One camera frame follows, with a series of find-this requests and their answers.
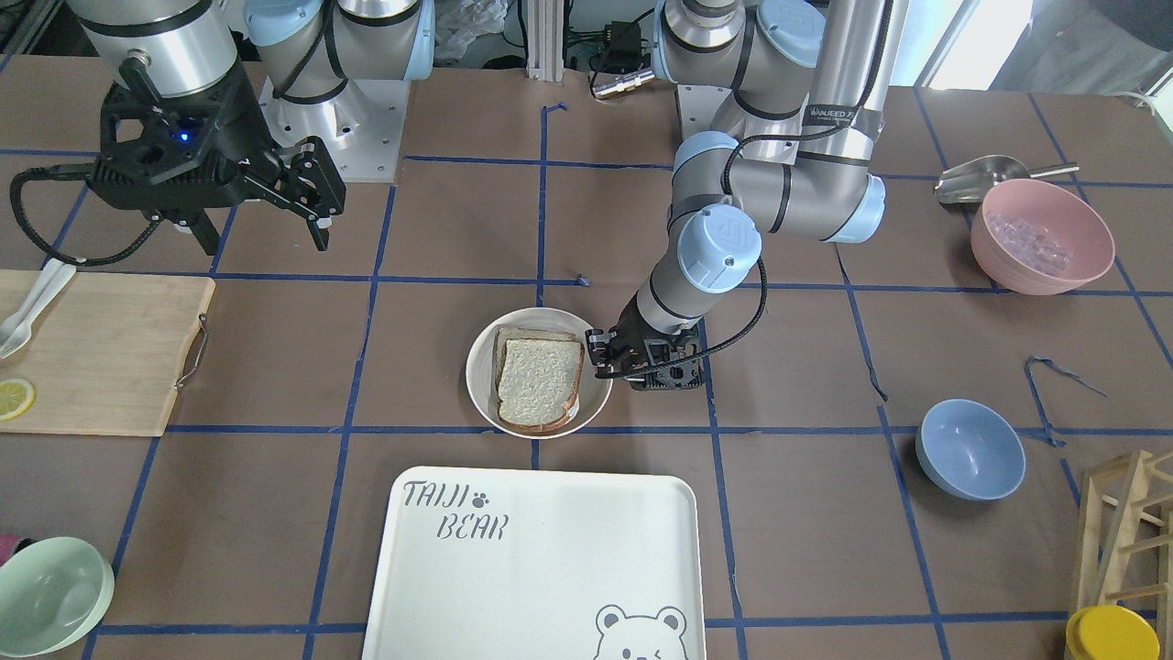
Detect white plastic knife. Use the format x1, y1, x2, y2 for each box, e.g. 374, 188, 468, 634
1, 258, 77, 360

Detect wooden mug rack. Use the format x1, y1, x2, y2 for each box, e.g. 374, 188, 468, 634
1069, 451, 1169, 637

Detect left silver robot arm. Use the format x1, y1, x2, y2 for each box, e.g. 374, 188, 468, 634
587, 1, 908, 390

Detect green bowl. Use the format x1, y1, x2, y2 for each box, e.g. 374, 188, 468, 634
1, 536, 115, 656

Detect blue bowl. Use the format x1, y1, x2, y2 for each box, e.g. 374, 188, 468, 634
915, 400, 1026, 501

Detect pink cloth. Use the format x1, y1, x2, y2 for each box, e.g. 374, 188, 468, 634
0, 535, 35, 567

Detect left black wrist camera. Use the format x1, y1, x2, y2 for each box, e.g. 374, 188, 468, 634
628, 333, 706, 392

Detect pink bowl with ice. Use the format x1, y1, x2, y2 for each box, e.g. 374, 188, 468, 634
970, 179, 1117, 295

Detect bread slice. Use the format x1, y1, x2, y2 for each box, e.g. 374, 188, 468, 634
496, 339, 584, 433
493, 326, 578, 392

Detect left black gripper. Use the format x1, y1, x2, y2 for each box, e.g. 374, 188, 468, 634
584, 302, 701, 380

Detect aluminium frame post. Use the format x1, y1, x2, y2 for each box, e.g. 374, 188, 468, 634
522, 0, 567, 86

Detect wooden cutting board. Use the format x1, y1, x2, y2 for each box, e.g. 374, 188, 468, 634
1, 272, 216, 437

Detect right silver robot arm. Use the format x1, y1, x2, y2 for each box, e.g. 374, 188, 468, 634
70, 1, 435, 256

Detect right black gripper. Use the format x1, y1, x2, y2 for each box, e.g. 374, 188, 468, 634
99, 61, 346, 258

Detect white rectangular tray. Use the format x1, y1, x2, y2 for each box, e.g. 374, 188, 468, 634
362, 467, 707, 659

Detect white round plate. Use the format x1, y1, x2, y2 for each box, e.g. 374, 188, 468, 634
466, 306, 612, 438

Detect metal scoop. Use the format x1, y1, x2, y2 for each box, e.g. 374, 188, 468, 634
934, 155, 1080, 205

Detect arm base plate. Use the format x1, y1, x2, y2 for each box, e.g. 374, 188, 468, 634
674, 84, 730, 145
259, 80, 413, 183

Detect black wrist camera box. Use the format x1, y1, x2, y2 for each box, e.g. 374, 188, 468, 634
88, 107, 226, 215

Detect yellow mug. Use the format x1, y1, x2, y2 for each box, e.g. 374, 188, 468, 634
1064, 604, 1161, 659

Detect half lemon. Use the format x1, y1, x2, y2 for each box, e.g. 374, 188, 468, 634
0, 379, 38, 422

